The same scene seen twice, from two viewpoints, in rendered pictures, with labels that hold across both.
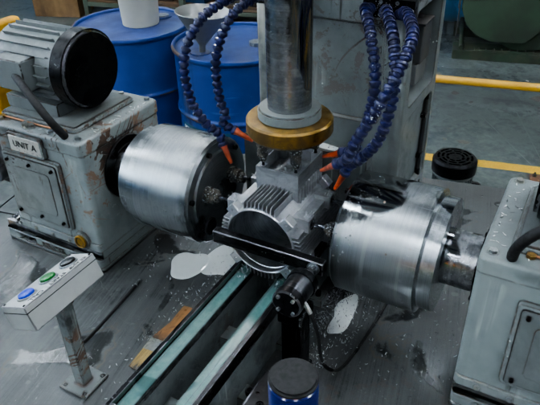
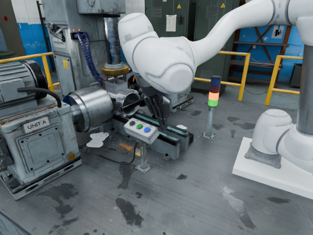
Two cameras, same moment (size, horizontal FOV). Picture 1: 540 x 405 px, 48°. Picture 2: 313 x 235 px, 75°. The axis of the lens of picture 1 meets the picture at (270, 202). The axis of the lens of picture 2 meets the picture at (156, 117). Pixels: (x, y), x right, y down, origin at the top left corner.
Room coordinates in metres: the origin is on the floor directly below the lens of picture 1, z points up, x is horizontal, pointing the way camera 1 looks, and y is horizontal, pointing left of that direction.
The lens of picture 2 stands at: (0.61, 1.25, 1.55)
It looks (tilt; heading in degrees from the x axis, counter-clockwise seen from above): 26 degrees down; 281
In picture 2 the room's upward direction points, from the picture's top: straight up
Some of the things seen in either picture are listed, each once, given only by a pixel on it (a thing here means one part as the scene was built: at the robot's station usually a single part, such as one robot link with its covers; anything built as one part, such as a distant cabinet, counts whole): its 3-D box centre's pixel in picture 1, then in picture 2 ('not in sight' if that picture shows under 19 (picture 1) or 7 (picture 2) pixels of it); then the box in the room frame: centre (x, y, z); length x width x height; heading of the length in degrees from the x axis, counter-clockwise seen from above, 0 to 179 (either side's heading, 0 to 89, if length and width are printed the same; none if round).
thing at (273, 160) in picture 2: not in sight; (265, 149); (0.18, 0.18, 0.86); 0.22 x 0.18 x 0.06; 67
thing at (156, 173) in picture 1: (167, 176); (81, 111); (1.25, 0.24, 1.04); 0.37 x 0.25 x 0.25; 61
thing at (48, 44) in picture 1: (46, 112); (16, 113); (1.38, 0.54, 1.16); 0.33 x 0.26 x 0.42; 61
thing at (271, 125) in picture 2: not in sight; (272, 130); (0.18, 0.20, 1.00); 0.18 x 0.16 x 0.22; 123
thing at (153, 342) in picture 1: (165, 337); (131, 149); (0.96, 0.24, 0.80); 0.21 x 0.05 x 0.01; 155
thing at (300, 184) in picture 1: (289, 173); (116, 86); (1.13, -0.04, 1.11); 0.12 x 0.11 x 0.07; 151
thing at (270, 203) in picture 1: (281, 218); (121, 100); (1.10, -0.02, 1.01); 0.20 x 0.19 x 0.19; 151
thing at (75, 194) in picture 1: (81, 169); (32, 139); (1.39, 0.49, 0.99); 0.35 x 0.31 x 0.37; 61
